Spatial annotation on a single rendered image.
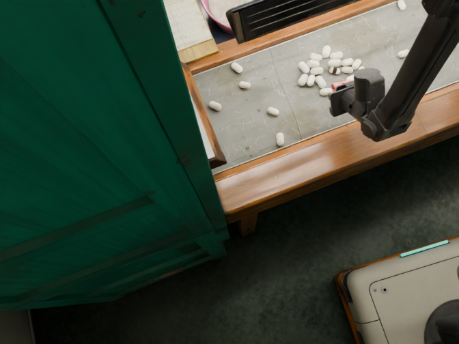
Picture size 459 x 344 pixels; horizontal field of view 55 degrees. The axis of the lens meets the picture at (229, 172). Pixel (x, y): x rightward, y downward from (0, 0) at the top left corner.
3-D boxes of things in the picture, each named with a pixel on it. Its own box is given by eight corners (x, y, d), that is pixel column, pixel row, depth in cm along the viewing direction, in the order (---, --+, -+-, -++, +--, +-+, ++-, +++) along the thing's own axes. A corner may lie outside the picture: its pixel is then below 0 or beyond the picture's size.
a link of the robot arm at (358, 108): (363, 132, 100) (386, 125, 101) (363, 105, 96) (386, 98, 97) (349, 120, 106) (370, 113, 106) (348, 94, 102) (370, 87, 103)
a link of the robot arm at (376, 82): (372, 142, 94) (406, 130, 96) (372, 93, 88) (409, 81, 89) (343, 120, 104) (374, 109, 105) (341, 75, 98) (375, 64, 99)
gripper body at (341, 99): (326, 91, 107) (340, 103, 101) (364, 78, 108) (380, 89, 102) (330, 115, 111) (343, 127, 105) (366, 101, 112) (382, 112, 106)
